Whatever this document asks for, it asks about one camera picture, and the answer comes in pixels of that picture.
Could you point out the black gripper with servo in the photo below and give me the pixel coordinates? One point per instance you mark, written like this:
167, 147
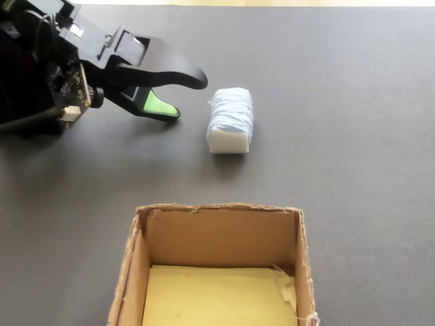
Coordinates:
85, 40

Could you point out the white block blue yarn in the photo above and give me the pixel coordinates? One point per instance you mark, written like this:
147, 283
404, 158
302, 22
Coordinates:
231, 115

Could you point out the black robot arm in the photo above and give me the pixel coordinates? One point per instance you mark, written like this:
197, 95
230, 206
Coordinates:
23, 68

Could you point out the open brown cardboard box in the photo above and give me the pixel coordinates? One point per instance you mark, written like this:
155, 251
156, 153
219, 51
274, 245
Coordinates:
221, 237

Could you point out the yellow paper sheet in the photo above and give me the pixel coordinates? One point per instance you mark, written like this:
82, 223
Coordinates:
210, 295

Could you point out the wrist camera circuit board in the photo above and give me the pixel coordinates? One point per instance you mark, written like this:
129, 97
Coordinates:
76, 88

